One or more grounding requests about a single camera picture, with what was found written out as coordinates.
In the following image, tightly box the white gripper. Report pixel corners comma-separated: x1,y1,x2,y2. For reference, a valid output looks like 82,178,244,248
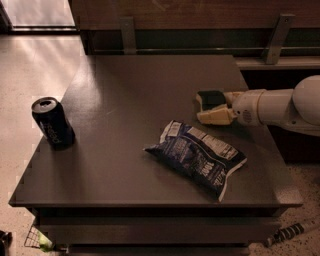
196,89,265,126

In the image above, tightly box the green and yellow sponge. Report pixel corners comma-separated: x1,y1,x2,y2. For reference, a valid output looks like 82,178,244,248
200,91,226,110

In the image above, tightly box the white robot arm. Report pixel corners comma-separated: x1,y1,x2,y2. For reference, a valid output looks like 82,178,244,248
196,75,320,137

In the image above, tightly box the dark pepsi can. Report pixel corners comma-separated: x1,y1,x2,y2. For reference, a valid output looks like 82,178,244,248
31,97,75,150

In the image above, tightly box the blue chip bag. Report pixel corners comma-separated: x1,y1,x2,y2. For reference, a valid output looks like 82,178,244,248
145,120,247,202

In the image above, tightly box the dark wooden table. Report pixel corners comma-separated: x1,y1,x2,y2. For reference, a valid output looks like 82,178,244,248
9,55,302,256

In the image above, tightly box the metal rail with brackets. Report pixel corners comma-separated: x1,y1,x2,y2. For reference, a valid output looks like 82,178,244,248
81,15,320,65

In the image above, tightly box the striped handle on floor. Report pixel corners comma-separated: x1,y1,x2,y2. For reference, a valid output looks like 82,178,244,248
264,218,320,247

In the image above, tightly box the wire basket with green item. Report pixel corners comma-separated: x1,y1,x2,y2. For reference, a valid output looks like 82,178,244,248
24,225,54,252

